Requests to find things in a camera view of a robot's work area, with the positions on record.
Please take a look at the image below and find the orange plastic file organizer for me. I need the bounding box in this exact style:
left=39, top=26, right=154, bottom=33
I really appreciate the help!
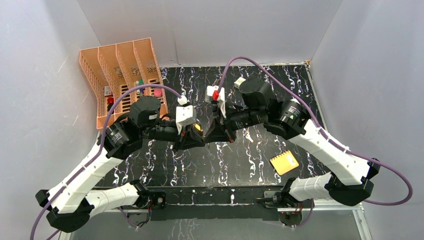
left=79, top=38, right=168, bottom=131

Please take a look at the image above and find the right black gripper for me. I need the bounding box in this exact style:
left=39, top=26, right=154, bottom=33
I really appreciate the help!
left=203, top=101, right=266, bottom=143

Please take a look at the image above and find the white green small box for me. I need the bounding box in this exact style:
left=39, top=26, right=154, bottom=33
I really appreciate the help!
left=233, top=77, right=246, bottom=89

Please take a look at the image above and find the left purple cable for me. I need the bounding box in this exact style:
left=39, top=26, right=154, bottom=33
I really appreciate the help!
left=29, top=84, right=188, bottom=240

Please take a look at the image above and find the red black item in organizer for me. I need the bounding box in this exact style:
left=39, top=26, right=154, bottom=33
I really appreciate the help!
left=107, top=97, right=115, bottom=112

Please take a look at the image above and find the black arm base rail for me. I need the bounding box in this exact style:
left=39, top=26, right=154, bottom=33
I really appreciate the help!
left=66, top=185, right=365, bottom=229

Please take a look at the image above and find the brass padlock long shackle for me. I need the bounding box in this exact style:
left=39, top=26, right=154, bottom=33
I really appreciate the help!
left=193, top=123, right=203, bottom=136

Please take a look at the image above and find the orange spiral notebook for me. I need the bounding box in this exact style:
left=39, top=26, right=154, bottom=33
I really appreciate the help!
left=270, top=150, right=299, bottom=176

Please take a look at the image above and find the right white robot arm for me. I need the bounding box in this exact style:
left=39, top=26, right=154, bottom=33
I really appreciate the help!
left=204, top=77, right=380, bottom=207

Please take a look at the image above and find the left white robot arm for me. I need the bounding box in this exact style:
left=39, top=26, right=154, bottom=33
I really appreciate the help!
left=35, top=96, right=205, bottom=233

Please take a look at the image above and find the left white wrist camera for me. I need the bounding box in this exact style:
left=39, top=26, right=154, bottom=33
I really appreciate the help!
left=175, top=95, right=197, bottom=134

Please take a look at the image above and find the pink eraser in organizer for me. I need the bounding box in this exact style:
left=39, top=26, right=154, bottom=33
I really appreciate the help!
left=153, top=88, right=164, bottom=98

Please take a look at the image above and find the silver key bunch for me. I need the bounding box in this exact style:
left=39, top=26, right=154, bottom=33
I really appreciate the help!
left=244, top=131, right=254, bottom=143

